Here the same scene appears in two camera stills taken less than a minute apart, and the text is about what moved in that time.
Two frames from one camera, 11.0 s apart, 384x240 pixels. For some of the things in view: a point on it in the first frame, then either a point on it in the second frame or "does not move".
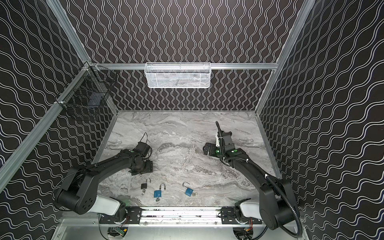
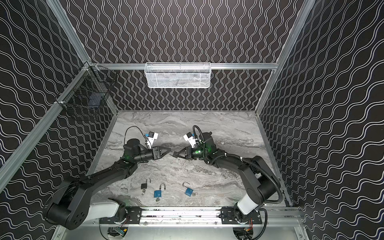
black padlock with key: (144, 185) does not move
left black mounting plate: (134, 214) does not move
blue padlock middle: (157, 193) does not move
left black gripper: (143, 167) -> (154, 153)
